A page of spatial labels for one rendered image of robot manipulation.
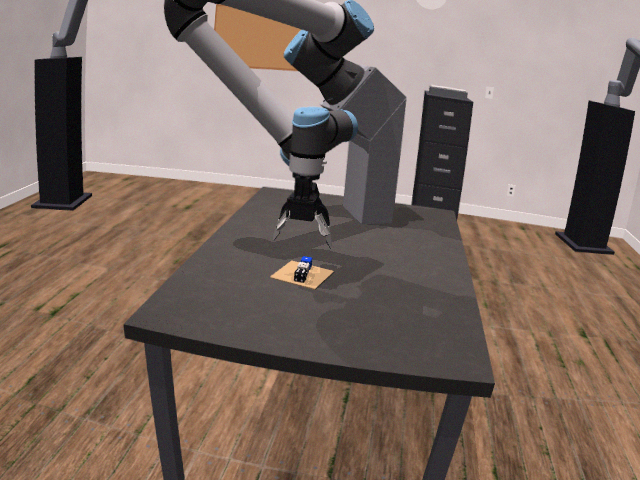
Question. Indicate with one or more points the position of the white die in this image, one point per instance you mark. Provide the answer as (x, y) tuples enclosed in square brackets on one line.
[(302, 265)]

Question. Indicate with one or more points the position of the tan flat mat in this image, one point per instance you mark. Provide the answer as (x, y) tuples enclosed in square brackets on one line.
[(315, 277)]

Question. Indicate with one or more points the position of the blue die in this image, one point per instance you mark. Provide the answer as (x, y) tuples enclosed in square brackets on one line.
[(307, 260)]

